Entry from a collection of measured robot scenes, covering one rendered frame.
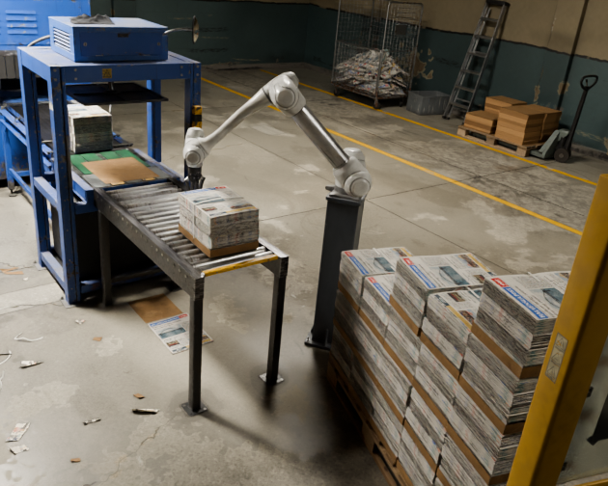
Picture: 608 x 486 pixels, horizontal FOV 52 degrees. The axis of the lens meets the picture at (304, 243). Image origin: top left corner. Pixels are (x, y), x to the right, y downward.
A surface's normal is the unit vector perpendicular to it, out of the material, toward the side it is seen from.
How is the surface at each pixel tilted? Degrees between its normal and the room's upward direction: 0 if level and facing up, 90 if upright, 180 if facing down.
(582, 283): 90
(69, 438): 0
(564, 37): 90
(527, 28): 90
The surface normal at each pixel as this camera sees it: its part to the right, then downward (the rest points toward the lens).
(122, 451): 0.09, -0.90
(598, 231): -0.94, 0.06
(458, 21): -0.80, 0.18
